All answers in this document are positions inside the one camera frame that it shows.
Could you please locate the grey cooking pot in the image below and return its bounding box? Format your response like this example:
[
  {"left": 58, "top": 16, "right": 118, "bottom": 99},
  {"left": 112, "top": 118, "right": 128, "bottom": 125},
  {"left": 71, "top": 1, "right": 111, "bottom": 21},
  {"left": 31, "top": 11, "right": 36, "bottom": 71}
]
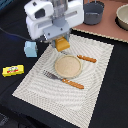
[{"left": 84, "top": 0, "right": 104, "bottom": 25}]

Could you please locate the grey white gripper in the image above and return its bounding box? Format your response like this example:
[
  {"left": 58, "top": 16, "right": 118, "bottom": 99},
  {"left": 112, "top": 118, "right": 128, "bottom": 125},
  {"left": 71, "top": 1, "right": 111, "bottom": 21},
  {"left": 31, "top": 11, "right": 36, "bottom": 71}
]
[{"left": 24, "top": 0, "right": 84, "bottom": 42}]

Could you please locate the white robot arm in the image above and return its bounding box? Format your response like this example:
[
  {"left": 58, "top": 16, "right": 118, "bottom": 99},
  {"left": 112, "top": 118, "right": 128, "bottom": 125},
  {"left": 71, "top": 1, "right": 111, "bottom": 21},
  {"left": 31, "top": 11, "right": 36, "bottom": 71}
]
[{"left": 24, "top": 0, "right": 84, "bottom": 42}]

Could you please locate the yellow butter box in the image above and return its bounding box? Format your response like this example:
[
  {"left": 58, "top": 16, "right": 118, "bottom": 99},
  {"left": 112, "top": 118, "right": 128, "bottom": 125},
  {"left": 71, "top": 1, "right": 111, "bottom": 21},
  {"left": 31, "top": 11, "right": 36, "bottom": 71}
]
[{"left": 2, "top": 65, "right": 24, "bottom": 77}]

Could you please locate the round beige plate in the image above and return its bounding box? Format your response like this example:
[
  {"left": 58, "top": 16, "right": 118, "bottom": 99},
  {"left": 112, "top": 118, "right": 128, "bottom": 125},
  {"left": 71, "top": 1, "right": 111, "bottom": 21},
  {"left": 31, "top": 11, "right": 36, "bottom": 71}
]
[{"left": 55, "top": 55, "right": 82, "bottom": 78}]

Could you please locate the wooden handled knife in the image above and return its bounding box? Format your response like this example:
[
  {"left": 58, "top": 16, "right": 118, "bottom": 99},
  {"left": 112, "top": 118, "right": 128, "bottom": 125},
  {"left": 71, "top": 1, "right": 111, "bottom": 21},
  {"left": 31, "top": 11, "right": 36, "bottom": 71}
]
[{"left": 60, "top": 50, "right": 98, "bottom": 64}]

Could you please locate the beige bowl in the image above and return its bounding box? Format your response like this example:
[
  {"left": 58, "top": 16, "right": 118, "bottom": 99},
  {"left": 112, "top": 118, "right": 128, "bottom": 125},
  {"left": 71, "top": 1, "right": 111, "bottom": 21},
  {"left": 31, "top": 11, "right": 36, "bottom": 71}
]
[{"left": 116, "top": 4, "right": 128, "bottom": 31}]

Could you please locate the pink wooden tray board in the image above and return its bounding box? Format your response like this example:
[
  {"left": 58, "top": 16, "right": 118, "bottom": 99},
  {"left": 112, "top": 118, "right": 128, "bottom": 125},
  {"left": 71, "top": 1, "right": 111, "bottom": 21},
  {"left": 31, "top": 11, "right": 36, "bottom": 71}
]
[{"left": 74, "top": 0, "right": 128, "bottom": 42}]

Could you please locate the golden bread loaf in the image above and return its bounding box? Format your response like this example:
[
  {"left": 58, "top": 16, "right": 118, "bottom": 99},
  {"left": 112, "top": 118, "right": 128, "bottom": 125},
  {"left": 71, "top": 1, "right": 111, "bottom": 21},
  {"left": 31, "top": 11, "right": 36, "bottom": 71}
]
[{"left": 55, "top": 37, "right": 70, "bottom": 52}]

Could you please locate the wooden handled fork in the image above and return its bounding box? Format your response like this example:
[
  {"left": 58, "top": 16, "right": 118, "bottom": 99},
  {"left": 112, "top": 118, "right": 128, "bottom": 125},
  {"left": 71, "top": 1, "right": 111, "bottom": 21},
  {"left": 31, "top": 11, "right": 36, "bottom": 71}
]
[{"left": 43, "top": 70, "right": 84, "bottom": 89}]

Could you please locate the white woven placemat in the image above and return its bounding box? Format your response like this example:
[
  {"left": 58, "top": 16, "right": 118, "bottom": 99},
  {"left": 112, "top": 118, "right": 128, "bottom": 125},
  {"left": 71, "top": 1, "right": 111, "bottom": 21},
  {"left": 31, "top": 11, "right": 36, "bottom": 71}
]
[{"left": 13, "top": 34, "right": 113, "bottom": 128}]

